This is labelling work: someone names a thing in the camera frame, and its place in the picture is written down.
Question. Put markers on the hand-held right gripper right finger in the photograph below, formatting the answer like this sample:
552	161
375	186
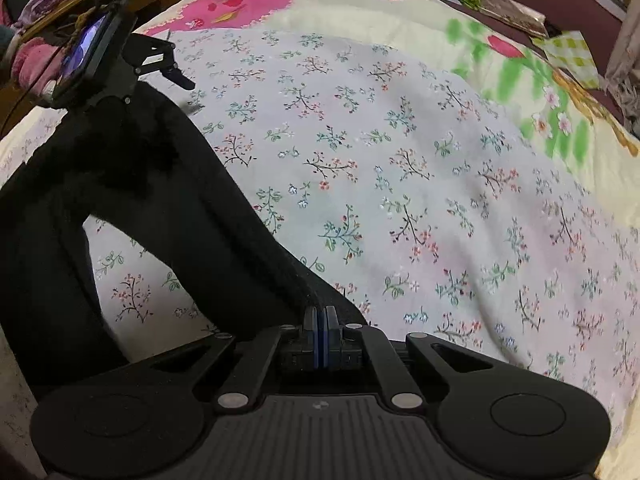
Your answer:
331	335

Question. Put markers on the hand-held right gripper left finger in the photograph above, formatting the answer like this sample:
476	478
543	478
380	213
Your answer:
310	335

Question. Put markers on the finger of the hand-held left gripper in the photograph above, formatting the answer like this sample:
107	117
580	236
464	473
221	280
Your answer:
155	46
181	77

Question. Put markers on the black pants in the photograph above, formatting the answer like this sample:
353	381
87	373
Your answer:
75	170

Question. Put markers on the pink purple knit cloth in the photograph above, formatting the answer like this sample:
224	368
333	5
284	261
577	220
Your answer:
50	2

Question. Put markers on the yellow printed blanket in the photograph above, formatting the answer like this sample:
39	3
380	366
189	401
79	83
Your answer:
340	5

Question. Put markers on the white floral bed sheet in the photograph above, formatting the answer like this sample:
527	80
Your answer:
400	170

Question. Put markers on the green crumpled wrapper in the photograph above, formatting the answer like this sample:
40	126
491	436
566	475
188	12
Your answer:
470	1

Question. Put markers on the brown patterned packet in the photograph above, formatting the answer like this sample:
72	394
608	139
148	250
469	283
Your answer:
515	12

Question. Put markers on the yellow checkered cloth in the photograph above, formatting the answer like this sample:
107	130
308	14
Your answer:
572	57

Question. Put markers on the white fringed cloth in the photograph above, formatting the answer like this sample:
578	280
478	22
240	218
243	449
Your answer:
625	75

